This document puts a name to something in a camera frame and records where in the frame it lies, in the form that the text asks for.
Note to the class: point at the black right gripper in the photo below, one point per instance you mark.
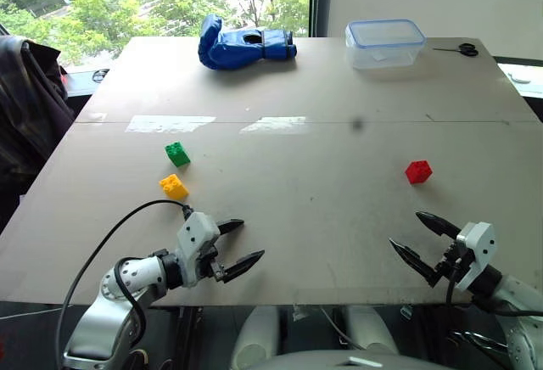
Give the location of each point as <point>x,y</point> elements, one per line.
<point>450,260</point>

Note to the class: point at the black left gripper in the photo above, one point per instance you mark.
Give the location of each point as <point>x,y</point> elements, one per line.
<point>211,261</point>

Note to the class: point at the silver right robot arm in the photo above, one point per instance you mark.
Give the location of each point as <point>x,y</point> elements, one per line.
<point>515,315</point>

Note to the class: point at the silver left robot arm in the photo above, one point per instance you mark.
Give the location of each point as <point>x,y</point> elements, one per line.
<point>127,285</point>

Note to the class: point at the red toy brick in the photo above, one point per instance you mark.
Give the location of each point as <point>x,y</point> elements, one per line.
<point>418,172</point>

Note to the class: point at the yellow toy brick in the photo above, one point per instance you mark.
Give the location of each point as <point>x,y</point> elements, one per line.
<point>173,186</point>

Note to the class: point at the white robot leg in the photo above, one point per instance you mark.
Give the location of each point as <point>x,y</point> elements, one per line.
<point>371,329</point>
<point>254,336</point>

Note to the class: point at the green toy brick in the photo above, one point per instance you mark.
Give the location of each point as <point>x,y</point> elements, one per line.
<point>177,154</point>

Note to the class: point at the grey robot torso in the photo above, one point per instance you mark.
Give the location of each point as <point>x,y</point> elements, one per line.
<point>339,360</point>

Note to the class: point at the black scissors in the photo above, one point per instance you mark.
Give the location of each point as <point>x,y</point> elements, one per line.
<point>462,49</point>

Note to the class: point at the clear plastic container blue lid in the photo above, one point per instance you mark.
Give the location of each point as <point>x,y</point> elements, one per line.
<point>384,43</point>

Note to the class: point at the blue boxing glove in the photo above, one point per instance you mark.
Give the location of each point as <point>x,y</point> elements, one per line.
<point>242,43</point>

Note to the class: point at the dark plaid cloth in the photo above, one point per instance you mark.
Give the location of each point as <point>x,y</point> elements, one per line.
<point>29,124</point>

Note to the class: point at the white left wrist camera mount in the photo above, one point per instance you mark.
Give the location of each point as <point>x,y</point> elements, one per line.
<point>193,238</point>

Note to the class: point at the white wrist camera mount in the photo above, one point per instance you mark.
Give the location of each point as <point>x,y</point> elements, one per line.
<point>477,253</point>
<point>193,238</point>

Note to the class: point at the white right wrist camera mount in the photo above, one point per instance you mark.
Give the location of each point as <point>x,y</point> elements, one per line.
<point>477,253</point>

